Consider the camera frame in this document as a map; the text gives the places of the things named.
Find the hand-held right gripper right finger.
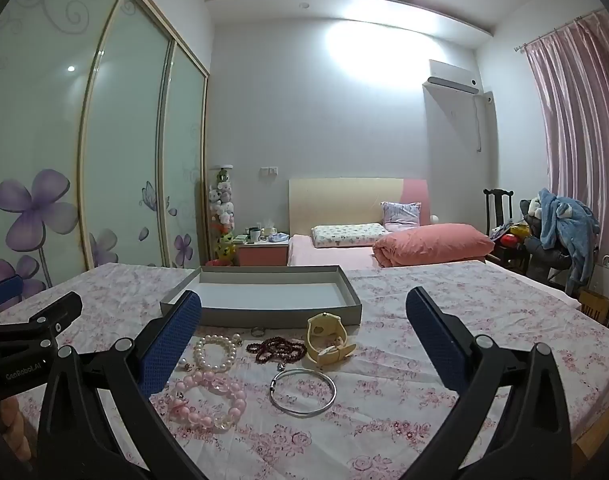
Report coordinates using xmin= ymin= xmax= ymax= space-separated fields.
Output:
xmin=406 ymin=287 xmax=573 ymax=480

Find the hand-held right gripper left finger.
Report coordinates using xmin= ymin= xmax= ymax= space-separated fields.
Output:
xmin=37 ymin=290 xmax=205 ymax=480

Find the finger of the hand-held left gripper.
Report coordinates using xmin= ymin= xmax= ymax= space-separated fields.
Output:
xmin=0 ymin=291 xmax=84 ymax=406
xmin=0 ymin=274 xmax=24 ymax=313

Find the dark red bead bracelet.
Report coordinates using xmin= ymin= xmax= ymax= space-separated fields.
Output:
xmin=245 ymin=337 xmax=308 ymax=363

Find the grey shallow box tray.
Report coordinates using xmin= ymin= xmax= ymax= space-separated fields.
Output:
xmin=159 ymin=266 xmax=363 ymax=328

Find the yellow wrist watch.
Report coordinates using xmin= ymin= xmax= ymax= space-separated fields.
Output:
xmin=305 ymin=312 xmax=358 ymax=365

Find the silver bangle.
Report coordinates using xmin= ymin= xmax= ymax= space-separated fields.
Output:
xmin=269 ymin=368 xmax=337 ymax=416

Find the person's left hand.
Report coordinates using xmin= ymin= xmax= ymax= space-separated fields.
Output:
xmin=0 ymin=395 xmax=39 ymax=468

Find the folded pink duvet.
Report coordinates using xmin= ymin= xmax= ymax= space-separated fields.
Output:
xmin=373 ymin=223 xmax=495 ymax=268

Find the pink floral bed sheet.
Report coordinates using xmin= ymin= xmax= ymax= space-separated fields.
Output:
xmin=0 ymin=260 xmax=609 ymax=480

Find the red yellow toy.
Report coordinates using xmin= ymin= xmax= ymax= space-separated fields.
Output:
xmin=499 ymin=222 xmax=530 ymax=251

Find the pink white nightstand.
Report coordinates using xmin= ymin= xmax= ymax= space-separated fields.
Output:
xmin=234 ymin=237 xmax=290 ymax=267

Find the purple patterned pillow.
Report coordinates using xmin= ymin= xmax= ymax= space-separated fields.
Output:
xmin=381 ymin=201 xmax=422 ymax=232

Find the pink sheeted mattress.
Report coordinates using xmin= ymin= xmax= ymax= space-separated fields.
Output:
xmin=287 ymin=233 xmax=385 ymax=268

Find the white patterned pillow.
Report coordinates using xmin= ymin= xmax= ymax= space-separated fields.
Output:
xmin=311 ymin=222 xmax=388 ymax=249

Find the dark wooden chair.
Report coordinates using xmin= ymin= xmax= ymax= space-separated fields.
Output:
xmin=483 ymin=187 xmax=533 ymax=273

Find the blue fleece garment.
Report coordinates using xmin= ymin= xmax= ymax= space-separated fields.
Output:
xmin=527 ymin=188 xmax=601 ymax=296

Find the beige pink headboard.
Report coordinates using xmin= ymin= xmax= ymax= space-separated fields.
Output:
xmin=288 ymin=177 xmax=430 ymax=251

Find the floral glass sliding wardrobe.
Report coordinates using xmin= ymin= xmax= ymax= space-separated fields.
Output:
xmin=0 ymin=0 xmax=209 ymax=306

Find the white air conditioner pipe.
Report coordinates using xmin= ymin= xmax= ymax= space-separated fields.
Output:
xmin=472 ymin=92 xmax=495 ymax=153

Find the pink curtain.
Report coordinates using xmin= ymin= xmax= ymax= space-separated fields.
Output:
xmin=525 ymin=10 xmax=609 ymax=306

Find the white air conditioner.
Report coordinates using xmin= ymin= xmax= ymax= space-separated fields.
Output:
xmin=423 ymin=59 xmax=480 ymax=93

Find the metal curtain rod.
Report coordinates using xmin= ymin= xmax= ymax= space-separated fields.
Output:
xmin=515 ymin=7 xmax=605 ymax=53

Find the white pearl bracelet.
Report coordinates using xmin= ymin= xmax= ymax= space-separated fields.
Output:
xmin=193 ymin=334 xmax=242 ymax=372

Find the pink bead bracelet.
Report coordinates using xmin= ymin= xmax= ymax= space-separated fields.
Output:
xmin=167 ymin=371 xmax=248 ymax=431

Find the hanging plush toy string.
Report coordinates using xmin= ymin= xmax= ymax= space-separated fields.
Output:
xmin=208 ymin=165 xmax=236 ymax=263

